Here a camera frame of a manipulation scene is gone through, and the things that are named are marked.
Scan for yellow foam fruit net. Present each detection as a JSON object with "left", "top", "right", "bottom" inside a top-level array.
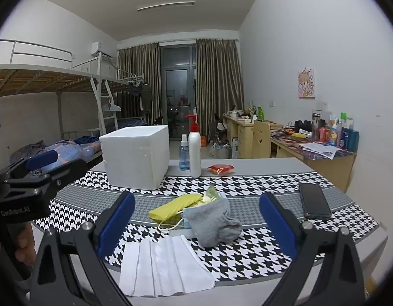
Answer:
[{"left": 148, "top": 193, "right": 204, "bottom": 223}]

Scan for white pump bottle red top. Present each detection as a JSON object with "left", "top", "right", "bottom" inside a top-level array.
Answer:
[{"left": 184, "top": 108, "right": 202, "bottom": 178}]

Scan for grey sock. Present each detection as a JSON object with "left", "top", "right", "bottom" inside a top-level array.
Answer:
[{"left": 183, "top": 198, "right": 242, "bottom": 248}]

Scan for black smartphone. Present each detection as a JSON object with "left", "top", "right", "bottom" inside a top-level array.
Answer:
[{"left": 299, "top": 183, "right": 333, "bottom": 220}]

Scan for houndstooth table mat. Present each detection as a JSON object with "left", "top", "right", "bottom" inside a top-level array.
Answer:
[{"left": 31, "top": 170, "right": 380, "bottom": 283}]

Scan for wooden desk with printed cover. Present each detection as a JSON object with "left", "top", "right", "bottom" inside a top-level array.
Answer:
[{"left": 270, "top": 127, "right": 358, "bottom": 192}]

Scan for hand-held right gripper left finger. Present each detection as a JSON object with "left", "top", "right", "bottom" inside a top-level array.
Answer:
[{"left": 30, "top": 192, "right": 136, "bottom": 306}]

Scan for glass balcony door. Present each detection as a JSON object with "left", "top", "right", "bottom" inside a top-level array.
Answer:
[{"left": 161, "top": 46, "right": 197, "bottom": 139}]

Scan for white pleated face mask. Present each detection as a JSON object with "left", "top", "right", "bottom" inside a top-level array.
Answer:
[{"left": 119, "top": 234, "right": 216, "bottom": 297}]

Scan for group of toiletry bottles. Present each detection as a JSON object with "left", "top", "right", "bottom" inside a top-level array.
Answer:
[{"left": 312, "top": 111, "right": 359, "bottom": 152}]

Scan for orange snack packet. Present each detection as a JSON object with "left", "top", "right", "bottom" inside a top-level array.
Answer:
[{"left": 207, "top": 164, "right": 235, "bottom": 175}]

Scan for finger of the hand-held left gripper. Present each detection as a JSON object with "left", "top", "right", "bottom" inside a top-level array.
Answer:
[
  {"left": 3, "top": 159, "right": 88, "bottom": 198},
  {"left": 0, "top": 150, "right": 59, "bottom": 182}
]

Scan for brown curtain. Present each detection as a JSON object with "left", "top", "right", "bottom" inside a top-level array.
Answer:
[
  {"left": 117, "top": 43, "right": 161, "bottom": 126},
  {"left": 196, "top": 39, "right": 245, "bottom": 136}
]

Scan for blue and orange blanket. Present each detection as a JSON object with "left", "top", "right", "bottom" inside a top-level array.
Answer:
[{"left": 10, "top": 139, "right": 103, "bottom": 173}]

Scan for cartoon wall poster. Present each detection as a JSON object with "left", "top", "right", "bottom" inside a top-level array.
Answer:
[{"left": 297, "top": 68, "right": 316, "bottom": 99}]

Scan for white air conditioner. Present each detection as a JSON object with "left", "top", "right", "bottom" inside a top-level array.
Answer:
[{"left": 91, "top": 41, "right": 114, "bottom": 59}]

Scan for white foam box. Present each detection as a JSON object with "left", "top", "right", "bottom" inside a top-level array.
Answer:
[{"left": 99, "top": 125, "right": 170, "bottom": 189}]

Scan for grey bucket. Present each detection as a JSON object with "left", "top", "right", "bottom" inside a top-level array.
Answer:
[{"left": 211, "top": 143, "right": 232, "bottom": 159}]

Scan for wooden chair with smiley cutout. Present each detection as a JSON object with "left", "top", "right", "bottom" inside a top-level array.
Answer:
[{"left": 252, "top": 119, "right": 272, "bottom": 159}]

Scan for black folded trolley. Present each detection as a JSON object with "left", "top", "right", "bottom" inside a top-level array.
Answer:
[{"left": 209, "top": 113, "right": 228, "bottom": 141}]

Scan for white metal bunk bed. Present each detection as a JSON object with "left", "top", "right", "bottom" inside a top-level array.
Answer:
[
  {"left": 0, "top": 39, "right": 105, "bottom": 174},
  {"left": 72, "top": 53, "right": 152, "bottom": 136}
]

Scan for pale green plastic wrap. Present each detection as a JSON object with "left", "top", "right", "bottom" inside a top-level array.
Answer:
[{"left": 198, "top": 186, "right": 229, "bottom": 205}]

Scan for white metal ladder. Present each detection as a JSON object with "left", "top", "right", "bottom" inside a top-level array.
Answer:
[{"left": 91, "top": 76, "right": 120, "bottom": 136}]

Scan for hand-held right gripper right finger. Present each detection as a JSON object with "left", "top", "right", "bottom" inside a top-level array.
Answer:
[{"left": 259, "top": 193, "right": 366, "bottom": 306}]

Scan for hanging dark clothes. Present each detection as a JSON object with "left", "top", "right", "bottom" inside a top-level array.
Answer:
[{"left": 128, "top": 80, "right": 152, "bottom": 106}]

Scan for person's left hand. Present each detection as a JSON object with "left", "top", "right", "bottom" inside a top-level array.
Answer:
[{"left": 13, "top": 221, "right": 36, "bottom": 267}]

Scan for printed paper sheets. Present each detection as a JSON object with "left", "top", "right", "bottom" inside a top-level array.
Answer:
[{"left": 300, "top": 142, "right": 342, "bottom": 160}]

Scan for ceiling tube light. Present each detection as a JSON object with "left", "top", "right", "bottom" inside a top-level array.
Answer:
[{"left": 137, "top": 2, "right": 195, "bottom": 11}]

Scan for blue spray bottle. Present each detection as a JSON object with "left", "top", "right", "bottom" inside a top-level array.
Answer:
[{"left": 179, "top": 134, "right": 191, "bottom": 171}]

